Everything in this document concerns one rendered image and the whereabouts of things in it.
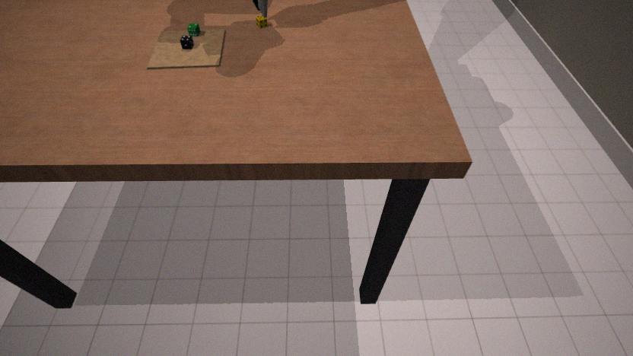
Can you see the black die with white pips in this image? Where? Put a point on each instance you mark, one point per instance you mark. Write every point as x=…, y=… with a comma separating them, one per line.
x=187, y=42

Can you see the yellow die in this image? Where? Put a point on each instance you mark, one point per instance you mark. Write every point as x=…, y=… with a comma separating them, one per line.
x=261, y=21

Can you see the green die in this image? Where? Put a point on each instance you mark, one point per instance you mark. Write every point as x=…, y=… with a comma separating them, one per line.
x=193, y=30

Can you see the tan square mat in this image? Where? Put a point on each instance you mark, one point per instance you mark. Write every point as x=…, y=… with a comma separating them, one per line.
x=206, y=52

